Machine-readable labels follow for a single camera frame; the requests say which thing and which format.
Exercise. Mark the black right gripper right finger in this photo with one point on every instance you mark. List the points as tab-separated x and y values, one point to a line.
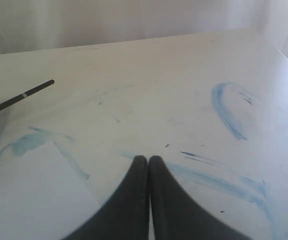
176	216

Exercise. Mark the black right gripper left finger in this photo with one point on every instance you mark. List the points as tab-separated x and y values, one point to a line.
125	215

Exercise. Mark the black paintbrush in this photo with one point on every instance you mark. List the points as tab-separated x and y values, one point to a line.
26	94

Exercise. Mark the white paper sheet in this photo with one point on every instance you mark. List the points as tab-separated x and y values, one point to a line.
42	197

